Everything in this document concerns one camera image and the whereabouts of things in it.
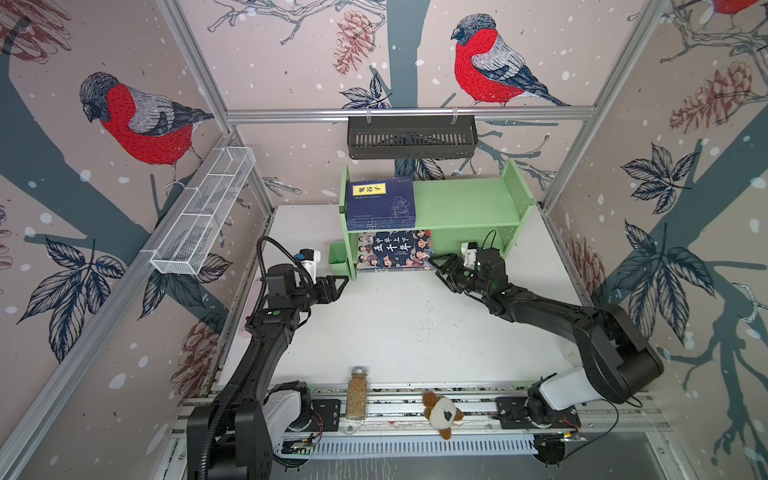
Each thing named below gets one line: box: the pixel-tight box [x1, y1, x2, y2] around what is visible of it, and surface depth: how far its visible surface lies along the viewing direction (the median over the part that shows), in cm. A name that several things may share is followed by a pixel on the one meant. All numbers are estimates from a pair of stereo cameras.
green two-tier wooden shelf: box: [340, 159, 534, 280], surface depth 87 cm
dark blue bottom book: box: [346, 176, 416, 219], surface depth 81 cm
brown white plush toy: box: [422, 391, 464, 441], surface depth 74 cm
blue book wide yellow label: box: [346, 222, 417, 231], surface depth 79 cm
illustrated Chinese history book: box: [358, 229, 435, 272], surface depth 91 cm
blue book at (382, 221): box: [346, 216, 417, 226], surface depth 78 cm
